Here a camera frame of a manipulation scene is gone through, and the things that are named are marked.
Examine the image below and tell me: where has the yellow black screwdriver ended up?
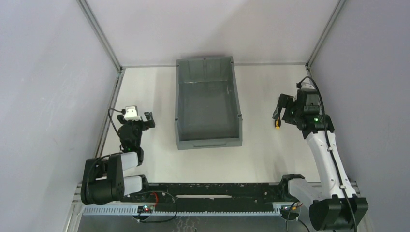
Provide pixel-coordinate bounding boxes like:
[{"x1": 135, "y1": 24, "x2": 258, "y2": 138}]
[{"x1": 275, "y1": 117, "x2": 281, "y2": 129}]

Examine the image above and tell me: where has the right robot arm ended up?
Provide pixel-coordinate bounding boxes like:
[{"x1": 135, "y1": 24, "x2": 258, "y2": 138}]
[{"x1": 272, "y1": 89, "x2": 368, "y2": 231}]

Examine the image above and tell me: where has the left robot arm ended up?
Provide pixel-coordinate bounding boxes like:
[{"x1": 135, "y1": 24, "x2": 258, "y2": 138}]
[{"x1": 80, "y1": 109, "x2": 155, "y2": 205}]

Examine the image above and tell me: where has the grey plastic bin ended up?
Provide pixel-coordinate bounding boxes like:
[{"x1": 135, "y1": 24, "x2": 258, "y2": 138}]
[{"x1": 175, "y1": 56, "x2": 243, "y2": 150}]

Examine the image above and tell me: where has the left controller circuit board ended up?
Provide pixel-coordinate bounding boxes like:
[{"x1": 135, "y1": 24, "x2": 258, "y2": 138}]
[{"x1": 137, "y1": 205, "x2": 155, "y2": 214}]

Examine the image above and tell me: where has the controller circuit board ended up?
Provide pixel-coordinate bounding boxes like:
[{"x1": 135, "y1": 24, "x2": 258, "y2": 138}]
[
  {"x1": 137, "y1": 205, "x2": 155, "y2": 214},
  {"x1": 279, "y1": 205, "x2": 301, "y2": 221}
]

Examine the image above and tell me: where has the right controller circuit board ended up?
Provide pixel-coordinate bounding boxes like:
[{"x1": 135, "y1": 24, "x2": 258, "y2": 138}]
[{"x1": 279, "y1": 205, "x2": 301, "y2": 221}]

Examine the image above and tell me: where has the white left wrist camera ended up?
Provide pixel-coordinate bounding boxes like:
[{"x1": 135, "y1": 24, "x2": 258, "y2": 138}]
[{"x1": 124, "y1": 105, "x2": 141, "y2": 121}]

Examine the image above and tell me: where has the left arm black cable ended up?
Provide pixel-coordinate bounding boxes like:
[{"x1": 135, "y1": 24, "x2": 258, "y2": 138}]
[{"x1": 107, "y1": 108, "x2": 126, "y2": 142}]

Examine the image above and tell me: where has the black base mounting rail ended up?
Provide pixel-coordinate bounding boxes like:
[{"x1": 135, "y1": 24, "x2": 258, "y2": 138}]
[{"x1": 122, "y1": 183, "x2": 296, "y2": 212}]

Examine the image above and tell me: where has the grey slotted cable duct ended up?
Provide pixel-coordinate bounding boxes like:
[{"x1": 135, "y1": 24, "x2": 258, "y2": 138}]
[{"x1": 83, "y1": 205, "x2": 281, "y2": 216}]

